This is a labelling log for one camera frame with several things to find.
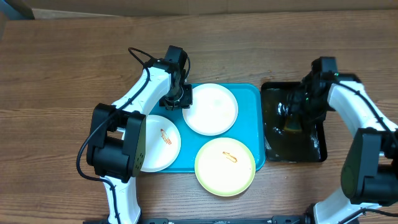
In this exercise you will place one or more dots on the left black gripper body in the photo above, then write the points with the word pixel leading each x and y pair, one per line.
pixel 181 99

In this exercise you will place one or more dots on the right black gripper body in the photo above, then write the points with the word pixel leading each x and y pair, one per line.
pixel 294 109

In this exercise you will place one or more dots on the yellow green sponge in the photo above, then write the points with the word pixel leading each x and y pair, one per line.
pixel 293 124

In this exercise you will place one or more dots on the white plate with stain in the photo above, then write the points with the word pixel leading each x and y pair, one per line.
pixel 214 110

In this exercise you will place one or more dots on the yellow-green plate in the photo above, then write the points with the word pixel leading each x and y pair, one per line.
pixel 225 167

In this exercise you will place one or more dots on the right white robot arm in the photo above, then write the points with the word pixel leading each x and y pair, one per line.
pixel 368 179

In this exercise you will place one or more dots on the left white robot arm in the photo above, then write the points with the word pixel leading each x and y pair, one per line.
pixel 115 148

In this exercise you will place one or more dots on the white plate near arm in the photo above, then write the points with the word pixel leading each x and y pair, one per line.
pixel 163 143

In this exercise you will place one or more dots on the black water tray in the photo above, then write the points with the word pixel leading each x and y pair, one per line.
pixel 309 145

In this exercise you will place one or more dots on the blue plastic tray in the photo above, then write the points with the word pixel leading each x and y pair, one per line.
pixel 246 129

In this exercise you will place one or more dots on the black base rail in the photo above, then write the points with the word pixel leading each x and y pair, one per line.
pixel 278 219

